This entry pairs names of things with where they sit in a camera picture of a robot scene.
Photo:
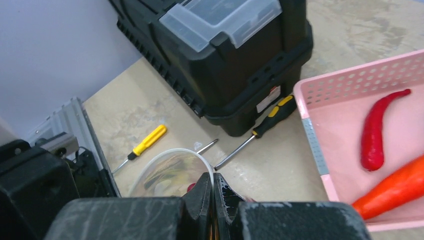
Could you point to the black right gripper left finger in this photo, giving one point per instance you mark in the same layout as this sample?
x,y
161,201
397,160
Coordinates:
x,y
137,218

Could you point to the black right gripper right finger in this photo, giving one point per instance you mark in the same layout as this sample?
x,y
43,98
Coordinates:
x,y
239,219

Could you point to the clear dotted zip top bag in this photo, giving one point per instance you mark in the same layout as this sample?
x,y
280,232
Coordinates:
x,y
170,173

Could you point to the pink perforated plastic basket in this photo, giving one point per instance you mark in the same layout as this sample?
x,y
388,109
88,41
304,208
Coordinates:
x,y
333,108

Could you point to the purple grape bunch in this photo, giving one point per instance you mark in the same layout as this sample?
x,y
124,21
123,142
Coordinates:
x,y
190,187

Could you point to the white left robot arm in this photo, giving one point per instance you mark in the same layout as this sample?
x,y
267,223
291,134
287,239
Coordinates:
x,y
36,184

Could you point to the black plastic toolbox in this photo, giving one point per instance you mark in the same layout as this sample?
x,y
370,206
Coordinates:
x,y
228,60

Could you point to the red chili pepper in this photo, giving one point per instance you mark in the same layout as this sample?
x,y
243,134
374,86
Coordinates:
x,y
372,155

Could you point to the orange carrot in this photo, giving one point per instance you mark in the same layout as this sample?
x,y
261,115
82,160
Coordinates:
x,y
404,185

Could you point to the black yellow handled screwdriver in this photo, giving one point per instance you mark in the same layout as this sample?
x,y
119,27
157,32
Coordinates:
x,y
281,111

